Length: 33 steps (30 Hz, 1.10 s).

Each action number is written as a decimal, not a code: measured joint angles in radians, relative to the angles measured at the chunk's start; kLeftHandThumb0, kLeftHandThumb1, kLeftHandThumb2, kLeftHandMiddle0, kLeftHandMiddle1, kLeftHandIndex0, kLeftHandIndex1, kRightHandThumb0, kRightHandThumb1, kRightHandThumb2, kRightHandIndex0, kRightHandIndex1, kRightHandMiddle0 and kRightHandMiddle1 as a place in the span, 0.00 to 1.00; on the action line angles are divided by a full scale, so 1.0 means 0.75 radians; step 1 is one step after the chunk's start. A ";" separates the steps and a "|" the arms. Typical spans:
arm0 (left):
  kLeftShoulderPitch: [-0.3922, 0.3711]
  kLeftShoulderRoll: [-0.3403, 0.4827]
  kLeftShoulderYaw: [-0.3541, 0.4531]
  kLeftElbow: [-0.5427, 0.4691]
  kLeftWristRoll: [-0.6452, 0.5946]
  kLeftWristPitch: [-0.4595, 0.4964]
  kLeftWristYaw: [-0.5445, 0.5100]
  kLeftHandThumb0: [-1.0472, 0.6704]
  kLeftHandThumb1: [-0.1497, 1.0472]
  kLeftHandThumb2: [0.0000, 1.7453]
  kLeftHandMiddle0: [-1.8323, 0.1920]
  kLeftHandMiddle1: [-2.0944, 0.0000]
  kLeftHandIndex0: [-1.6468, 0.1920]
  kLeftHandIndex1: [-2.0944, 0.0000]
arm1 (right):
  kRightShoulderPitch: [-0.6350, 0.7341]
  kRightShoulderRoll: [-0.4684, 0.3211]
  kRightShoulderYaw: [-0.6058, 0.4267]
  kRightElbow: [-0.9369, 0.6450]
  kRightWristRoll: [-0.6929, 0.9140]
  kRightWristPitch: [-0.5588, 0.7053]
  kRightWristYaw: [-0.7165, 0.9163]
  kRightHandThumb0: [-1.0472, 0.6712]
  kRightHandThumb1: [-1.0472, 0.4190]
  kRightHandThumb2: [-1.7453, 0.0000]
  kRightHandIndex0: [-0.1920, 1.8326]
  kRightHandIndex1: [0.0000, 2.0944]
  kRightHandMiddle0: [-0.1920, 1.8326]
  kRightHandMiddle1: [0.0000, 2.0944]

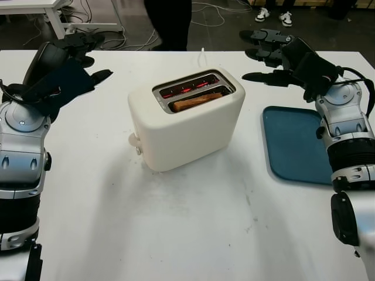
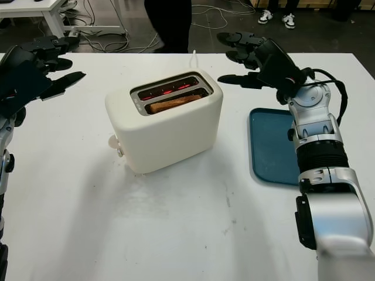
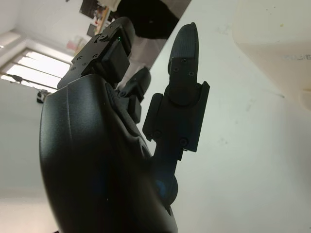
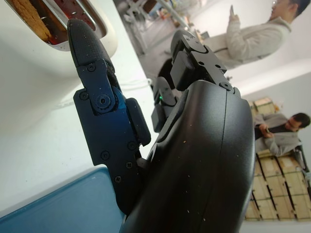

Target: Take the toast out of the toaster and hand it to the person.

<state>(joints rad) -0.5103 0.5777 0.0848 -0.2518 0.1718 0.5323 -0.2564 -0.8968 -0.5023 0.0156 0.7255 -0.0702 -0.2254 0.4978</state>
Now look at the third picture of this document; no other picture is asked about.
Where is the bright window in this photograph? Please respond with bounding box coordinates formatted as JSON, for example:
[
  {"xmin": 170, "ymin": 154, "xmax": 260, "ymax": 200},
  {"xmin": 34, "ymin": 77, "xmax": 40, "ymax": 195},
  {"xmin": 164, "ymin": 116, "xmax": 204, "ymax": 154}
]
[{"xmin": 0, "ymin": 47, "xmax": 71, "ymax": 89}]

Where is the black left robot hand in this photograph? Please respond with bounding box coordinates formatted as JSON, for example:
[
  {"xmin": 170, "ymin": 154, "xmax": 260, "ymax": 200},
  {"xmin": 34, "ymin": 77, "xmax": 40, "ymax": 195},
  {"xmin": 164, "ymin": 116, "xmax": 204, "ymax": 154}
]
[{"xmin": 38, "ymin": 17, "xmax": 210, "ymax": 233}]

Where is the person in black trousers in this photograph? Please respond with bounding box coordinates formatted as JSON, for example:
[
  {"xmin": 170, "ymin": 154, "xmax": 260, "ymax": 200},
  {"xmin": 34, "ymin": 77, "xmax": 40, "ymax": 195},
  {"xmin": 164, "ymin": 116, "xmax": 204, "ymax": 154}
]
[{"xmin": 116, "ymin": 0, "xmax": 192, "ymax": 40}]

